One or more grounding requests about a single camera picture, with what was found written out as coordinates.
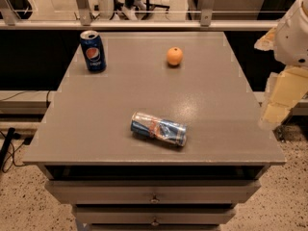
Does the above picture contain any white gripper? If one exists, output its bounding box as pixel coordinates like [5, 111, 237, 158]
[254, 0, 308, 130]

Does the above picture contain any orange fruit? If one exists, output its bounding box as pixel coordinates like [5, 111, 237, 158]
[167, 47, 183, 65]

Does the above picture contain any crushed Red Bull can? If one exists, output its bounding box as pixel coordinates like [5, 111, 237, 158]
[131, 112, 187, 146]

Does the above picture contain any blue Pepsi can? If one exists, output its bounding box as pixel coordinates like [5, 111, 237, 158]
[80, 30, 107, 72]

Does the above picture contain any grey drawer cabinet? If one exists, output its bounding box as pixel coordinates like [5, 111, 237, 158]
[24, 32, 285, 231]

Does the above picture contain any upper grey drawer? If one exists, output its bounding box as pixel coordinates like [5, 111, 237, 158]
[45, 180, 261, 205]

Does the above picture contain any grey drawer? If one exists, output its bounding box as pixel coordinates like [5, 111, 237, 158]
[45, 180, 261, 205]
[72, 205, 236, 225]

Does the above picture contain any lower grey drawer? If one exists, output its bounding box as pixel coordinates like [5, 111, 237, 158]
[72, 205, 236, 225]

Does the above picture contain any metal railing bar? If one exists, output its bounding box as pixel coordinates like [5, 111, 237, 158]
[0, 20, 278, 31]

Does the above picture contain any black floor cable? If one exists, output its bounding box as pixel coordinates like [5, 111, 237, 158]
[0, 127, 33, 174]

